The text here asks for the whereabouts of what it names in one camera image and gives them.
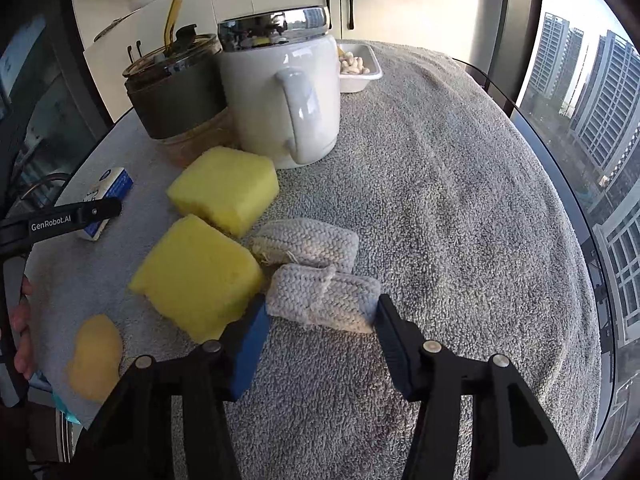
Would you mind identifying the metal mesh chair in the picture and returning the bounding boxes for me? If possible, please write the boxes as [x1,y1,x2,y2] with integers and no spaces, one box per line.
[10,172,73,221]

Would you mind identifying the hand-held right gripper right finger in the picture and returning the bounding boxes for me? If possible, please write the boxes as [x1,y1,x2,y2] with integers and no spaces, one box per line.
[376,292,581,480]

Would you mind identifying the white plastic tray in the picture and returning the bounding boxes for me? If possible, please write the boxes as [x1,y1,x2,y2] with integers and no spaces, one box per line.
[336,42,384,94]

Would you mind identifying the white mug with chrome lid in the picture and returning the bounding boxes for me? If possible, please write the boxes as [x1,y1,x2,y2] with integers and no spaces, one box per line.
[216,5,343,170]

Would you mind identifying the person's left hand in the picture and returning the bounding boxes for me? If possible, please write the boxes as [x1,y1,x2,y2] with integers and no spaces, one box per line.
[12,277,36,381]

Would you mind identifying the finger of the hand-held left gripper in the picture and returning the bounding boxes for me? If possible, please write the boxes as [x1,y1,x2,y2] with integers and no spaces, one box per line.
[0,197,123,256]

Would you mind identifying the tan gourd-shaped sponge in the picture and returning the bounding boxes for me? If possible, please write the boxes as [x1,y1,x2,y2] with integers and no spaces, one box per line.
[66,314,124,403]

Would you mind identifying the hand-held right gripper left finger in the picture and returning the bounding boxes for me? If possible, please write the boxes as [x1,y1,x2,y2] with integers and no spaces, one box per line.
[75,295,273,480]

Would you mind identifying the high-rise buildings outside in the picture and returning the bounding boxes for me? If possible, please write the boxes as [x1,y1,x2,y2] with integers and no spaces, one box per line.
[520,10,640,361]

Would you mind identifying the grey towel table cover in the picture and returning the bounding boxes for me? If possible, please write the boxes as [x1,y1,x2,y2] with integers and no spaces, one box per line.
[25,40,603,480]

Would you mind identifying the amber glass tumbler green sleeve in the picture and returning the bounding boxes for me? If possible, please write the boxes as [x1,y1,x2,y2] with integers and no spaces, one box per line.
[122,0,241,166]

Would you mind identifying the white lower cabinet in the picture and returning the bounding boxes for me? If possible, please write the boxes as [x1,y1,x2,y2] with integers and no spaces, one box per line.
[70,0,506,121]

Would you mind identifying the yellow sponge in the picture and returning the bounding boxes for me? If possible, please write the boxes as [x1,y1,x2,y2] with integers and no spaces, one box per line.
[166,146,280,239]
[127,213,266,345]

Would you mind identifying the black window frame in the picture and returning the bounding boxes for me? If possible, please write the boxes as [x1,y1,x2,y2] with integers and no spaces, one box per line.
[505,0,546,106]

